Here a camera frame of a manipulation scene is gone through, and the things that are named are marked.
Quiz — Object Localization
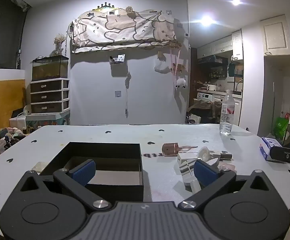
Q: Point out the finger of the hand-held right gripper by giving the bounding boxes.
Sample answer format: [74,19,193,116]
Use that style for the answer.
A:
[270,146,290,173]

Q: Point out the glass fish tank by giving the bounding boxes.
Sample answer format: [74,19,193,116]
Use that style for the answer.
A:
[32,56,69,82]

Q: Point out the hanging grey cable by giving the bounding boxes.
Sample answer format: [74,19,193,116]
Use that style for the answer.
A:
[124,72,132,118]

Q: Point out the black box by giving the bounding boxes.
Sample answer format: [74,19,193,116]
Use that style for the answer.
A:
[39,142,145,202]

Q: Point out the gold crown decoration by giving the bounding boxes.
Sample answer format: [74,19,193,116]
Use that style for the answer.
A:
[97,2,116,12]

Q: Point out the green bag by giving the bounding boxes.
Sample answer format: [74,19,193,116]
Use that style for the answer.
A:
[272,116,289,141]

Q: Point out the white plastic drawer unit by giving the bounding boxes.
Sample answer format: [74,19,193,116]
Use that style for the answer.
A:
[30,78,70,114]

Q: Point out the white plastic bag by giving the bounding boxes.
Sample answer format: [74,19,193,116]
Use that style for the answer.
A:
[154,57,171,74]

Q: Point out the beige flat packet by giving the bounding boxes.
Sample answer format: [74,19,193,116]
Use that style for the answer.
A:
[31,162,47,172]

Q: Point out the blue white tissue pack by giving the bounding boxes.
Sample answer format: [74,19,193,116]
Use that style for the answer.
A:
[259,137,283,161]

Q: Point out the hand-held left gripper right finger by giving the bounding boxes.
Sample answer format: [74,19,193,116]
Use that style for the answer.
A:
[179,159,275,211]

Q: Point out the small white cylinder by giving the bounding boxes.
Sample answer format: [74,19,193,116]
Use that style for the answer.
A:
[190,179,202,193]

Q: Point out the clear water bottle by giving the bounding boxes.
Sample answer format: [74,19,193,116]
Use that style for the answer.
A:
[219,89,235,136]

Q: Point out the dark window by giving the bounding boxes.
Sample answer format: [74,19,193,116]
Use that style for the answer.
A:
[0,0,27,69]

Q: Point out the pink ribbons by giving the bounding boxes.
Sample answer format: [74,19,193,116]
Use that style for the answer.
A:
[170,50,179,77]

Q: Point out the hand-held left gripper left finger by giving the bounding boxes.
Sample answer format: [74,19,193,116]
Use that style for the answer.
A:
[16,159,112,211]

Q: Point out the brown jacket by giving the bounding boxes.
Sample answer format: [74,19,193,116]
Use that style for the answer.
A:
[189,99,222,124]

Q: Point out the pile of plush toys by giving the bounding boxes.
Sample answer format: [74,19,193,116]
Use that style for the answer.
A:
[0,127,26,141]

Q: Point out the white charger block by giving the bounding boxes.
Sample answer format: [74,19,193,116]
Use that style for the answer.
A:
[177,153,198,164]

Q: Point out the white round container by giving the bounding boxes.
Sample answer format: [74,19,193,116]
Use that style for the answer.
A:
[198,147,221,161]

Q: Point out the dried flowers in vase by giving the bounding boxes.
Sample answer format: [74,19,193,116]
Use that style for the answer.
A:
[54,34,67,55]

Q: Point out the white upper cabinet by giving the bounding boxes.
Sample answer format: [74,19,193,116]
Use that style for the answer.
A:
[260,14,290,55]

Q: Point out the pink pouch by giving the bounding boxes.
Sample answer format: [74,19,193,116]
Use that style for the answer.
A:
[216,162,236,172]

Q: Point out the printed cartoon cloth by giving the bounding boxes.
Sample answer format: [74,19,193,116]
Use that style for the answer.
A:
[71,9,177,53]

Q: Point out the white washing machine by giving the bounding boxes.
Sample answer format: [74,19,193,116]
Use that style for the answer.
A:
[197,92,222,103]

